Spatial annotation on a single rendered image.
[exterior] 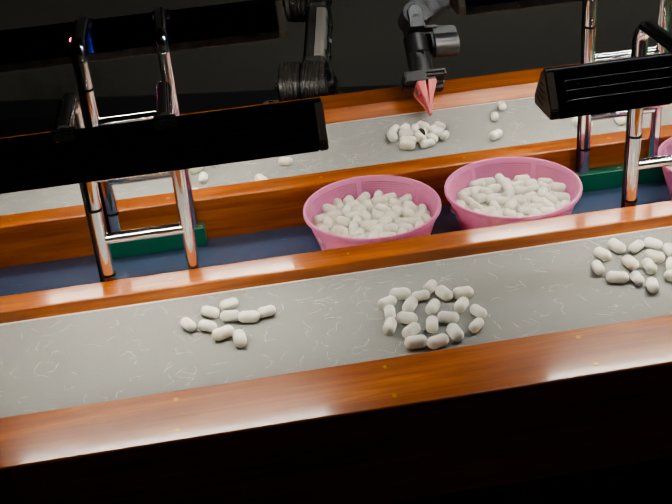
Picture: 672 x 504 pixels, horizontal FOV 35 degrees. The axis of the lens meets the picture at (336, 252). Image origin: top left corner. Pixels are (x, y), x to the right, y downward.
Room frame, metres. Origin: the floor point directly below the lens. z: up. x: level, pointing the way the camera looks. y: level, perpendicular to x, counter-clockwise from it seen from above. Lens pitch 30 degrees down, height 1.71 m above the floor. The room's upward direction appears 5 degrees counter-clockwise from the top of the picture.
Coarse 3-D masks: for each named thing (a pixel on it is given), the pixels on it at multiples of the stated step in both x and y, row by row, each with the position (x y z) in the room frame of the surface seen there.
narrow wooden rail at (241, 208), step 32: (416, 160) 2.00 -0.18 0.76; (448, 160) 1.99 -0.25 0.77; (608, 160) 2.00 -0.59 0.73; (224, 192) 1.93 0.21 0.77; (256, 192) 1.92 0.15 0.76; (288, 192) 1.93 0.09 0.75; (384, 192) 1.95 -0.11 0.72; (0, 224) 1.87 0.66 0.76; (32, 224) 1.87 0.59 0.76; (64, 224) 1.88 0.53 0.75; (128, 224) 1.89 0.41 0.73; (160, 224) 1.90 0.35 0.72; (224, 224) 1.91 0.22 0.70; (256, 224) 1.92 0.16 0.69; (288, 224) 1.93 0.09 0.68; (0, 256) 1.86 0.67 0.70; (32, 256) 1.87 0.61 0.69; (64, 256) 1.87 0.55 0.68
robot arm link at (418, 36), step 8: (416, 32) 2.40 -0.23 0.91; (424, 32) 2.41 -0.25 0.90; (432, 32) 2.41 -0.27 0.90; (408, 40) 2.39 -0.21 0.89; (416, 40) 2.38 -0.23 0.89; (424, 40) 2.39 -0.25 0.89; (432, 40) 2.39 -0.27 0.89; (408, 48) 2.38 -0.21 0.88; (416, 48) 2.37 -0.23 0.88; (424, 48) 2.37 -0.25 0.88; (432, 48) 2.39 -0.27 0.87
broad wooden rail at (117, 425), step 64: (640, 320) 1.35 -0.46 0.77; (256, 384) 1.27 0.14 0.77; (320, 384) 1.26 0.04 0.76; (384, 384) 1.25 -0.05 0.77; (448, 384) 1.23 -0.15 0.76; (512, 384) 1.22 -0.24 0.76; (576, 384) 1.22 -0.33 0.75; (640, 384) 1.24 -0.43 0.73; (0, 448) 1.18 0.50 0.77; (64, 448) 1.16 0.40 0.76; (128, 448) 1.15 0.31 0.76; (192, 448) 1.16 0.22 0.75; (256, 448) 1.17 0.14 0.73; (320, 448) 1.18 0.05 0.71; (384, 448) 1.19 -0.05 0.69; (448, 448) 1.20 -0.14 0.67; (512, 448) 1.21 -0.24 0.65; (576, 448) 1.22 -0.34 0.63; (640, 448) 1.24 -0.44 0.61
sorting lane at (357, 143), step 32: (352, 128) 2.26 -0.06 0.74; (384, 128) 2.24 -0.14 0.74; (448, 128) 2.21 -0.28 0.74; (480, 128) 2.19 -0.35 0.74; (512, 128) 2.18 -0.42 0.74; (544, 128) 2.16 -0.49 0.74; (576, 128) 2.15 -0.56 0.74; (608, 128) 2.13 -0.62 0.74; (256, 160) 2.13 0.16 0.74; (320, 160) 2.10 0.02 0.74; (352, 160) 2.08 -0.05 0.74; (384, 160) 2.07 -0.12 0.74; (32, 192) 2.06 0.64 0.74; (64, 192) 2.05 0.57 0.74; (128, 192) 2.02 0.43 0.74; (160, 192) 2.01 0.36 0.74
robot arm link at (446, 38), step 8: (408, 8) 2.42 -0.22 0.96; (416, 8) 2.42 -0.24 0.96; (408, 16) 2.41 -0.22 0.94; (416, 16) 2.41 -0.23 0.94; (416, 24) 2.39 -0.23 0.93; (424, 24) 2.40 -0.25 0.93; (432, 24) 2.41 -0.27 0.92; (408, 32) 2.42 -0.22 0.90; (440, 32) 2.41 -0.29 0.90; (448, 32) 2.41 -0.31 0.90; (456, 32) 2.41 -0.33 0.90; (440, 40) 2.38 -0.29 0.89; (448, 40) 2.39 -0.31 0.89; (456, 40) 2.39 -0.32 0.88; (440, 48) 2.38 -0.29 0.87; (448, 48) 2.38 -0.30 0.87; (456, 48) 2.38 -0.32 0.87; (440, 56) 2.39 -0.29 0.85
